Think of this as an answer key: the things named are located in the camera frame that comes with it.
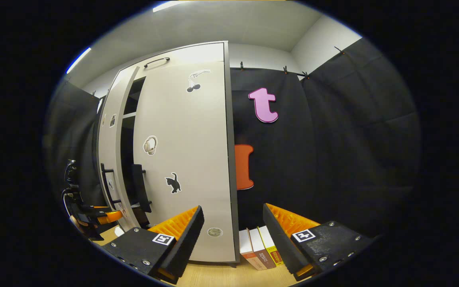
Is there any black left door handle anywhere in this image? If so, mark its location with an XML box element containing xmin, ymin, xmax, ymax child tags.
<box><xmin>100</xmin><ymin>163</ymin><xmax>121</xmax><ymax>206</ymax></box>

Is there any grey white shoe cabinet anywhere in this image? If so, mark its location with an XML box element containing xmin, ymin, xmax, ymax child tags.
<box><xmin>94</xmin><ymin>40</ymin><xmax>241</xmax><ymax>266</ymax></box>

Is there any white cabinet drawer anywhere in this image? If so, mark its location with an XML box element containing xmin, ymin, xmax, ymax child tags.
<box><xmin>120</xmin><ymin>41</ymin><xmax>229</xmax><ymax>80</ymax></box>

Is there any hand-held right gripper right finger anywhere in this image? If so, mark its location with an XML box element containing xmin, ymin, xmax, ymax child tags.
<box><xmin>263</xmin><ymin>203</ymin><xmax>375</xmax><ymax>281</ymax></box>

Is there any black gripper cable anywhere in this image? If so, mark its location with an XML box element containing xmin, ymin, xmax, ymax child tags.
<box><xmin>61</xmin><ymin>187</ymin><xmax>75</xmax><ymax>219</ymax></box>

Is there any black drawer handle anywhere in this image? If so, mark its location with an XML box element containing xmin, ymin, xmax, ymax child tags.
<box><xmin>144</xmin><ymin>57</ymin><xmax>171</xmax><ymax>68</ymax></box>

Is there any white red book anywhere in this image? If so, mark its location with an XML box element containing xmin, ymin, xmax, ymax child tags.
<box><xmin>239</xmin><ymin>229</ymin><xmax>268</xmax><ymax>271</ymax></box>

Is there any white cabinet door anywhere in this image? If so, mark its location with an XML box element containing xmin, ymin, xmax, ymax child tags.
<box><xmin>97</xmin><ymin>66</ymin><xmax>140</xmax><ymax>232</ymax></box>
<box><xmin>133</xmin><ymin>60</ymin><xmax>238</xmax><ymax>264</ymax></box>

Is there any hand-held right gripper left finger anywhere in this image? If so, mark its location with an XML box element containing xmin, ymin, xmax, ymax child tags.
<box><xmin>101</xmin><ymin>205</ymin><xmax>205</xmax><ymax>285</ymax></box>

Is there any ceiling light panel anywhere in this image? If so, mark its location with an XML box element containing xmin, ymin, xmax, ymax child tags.
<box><xmin>66</xmin><ymin>47</ymin><xmax>92</xmax><ymax>74</ymax></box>
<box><xmin>153</xmin><ymin>0</ymin><xmax>186</xmax><ymax>12</ymax></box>

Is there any yellow book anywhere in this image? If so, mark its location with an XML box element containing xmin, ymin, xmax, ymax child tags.
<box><xmin>257</xmin><ymin>226</ymin><xmax>285</xmax><ymax>266</ymax></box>

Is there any brown book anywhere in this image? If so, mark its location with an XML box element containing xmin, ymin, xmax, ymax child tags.
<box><xmin>249</xmin><ymin>227</ymin><xmax>277</xmax><ymax>269</ymax></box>

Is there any black backdrop cloth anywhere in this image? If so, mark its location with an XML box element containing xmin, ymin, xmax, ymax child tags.
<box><xmin>229</xmin><ymin>38</ymin><xmax>421</xmax><ymax>242</ymax></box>
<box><xmin>44</xmin><ymin>82</ymin><xmax>106</xmax><ymax>236</ymax></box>

